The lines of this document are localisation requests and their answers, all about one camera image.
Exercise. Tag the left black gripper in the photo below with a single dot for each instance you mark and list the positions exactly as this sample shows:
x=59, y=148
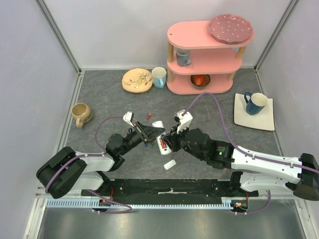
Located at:
x=149, y=133

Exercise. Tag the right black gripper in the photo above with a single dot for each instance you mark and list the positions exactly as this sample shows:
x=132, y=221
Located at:
x=174, y=139

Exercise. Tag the white remote control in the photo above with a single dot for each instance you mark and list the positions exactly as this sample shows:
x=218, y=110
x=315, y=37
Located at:
x=167, y=150

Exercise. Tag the white battery cover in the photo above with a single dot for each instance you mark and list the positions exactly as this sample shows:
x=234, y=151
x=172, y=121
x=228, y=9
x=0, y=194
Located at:
x=170, y=164

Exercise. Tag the red yellow battery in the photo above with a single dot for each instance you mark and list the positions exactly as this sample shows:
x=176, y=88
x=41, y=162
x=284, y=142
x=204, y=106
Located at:
x=162, y=144

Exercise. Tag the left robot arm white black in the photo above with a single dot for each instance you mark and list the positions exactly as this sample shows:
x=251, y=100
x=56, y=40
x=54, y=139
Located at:
x=69, y=170

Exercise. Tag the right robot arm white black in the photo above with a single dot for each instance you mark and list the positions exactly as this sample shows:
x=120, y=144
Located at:
x=300, y=175

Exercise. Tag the yellow floral plate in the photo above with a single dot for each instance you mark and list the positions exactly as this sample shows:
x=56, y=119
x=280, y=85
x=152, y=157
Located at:
x=137, y=80

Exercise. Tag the light blue mug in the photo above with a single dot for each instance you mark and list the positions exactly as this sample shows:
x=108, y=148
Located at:
x=159, y=77

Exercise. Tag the orange cup in bowl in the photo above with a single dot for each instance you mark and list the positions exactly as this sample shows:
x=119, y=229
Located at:
x=200, y=80

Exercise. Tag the patterned dark bowl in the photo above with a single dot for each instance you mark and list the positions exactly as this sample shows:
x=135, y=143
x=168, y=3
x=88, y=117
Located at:
x=200, y=87

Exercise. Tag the beige ceramic mug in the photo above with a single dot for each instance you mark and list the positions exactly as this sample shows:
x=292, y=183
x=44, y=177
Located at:
x=82, y=113

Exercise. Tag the pink three-tier shelf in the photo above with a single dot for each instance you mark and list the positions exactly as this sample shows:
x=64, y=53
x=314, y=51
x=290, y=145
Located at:
x=209, y=57

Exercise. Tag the grey mug on shelf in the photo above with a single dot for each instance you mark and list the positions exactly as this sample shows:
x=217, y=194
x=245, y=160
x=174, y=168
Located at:
x=183, y=57

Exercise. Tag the dark blue mug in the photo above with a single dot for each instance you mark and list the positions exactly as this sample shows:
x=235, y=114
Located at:
x=255, y=102

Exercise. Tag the white square plate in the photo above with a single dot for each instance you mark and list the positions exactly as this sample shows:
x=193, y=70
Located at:
x=264, y=120

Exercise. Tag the pink polka dot plate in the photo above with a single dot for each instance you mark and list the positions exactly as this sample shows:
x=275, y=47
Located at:
x=230, y=29

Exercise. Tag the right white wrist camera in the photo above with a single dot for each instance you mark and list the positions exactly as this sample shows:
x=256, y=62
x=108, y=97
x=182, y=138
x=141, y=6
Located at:
x=183, y=120

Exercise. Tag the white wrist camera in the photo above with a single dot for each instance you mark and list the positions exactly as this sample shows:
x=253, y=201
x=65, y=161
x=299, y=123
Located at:
x=128, y=117
x=183, y=120

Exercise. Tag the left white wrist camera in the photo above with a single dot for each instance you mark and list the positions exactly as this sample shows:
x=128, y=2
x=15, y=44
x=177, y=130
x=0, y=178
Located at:
x=128, y=117

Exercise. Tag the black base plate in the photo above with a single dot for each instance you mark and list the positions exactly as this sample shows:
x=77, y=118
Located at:
x=128, y=191

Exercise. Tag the white slotted cable duct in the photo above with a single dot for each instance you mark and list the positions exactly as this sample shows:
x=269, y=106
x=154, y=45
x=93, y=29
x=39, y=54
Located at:
x=95, y=203

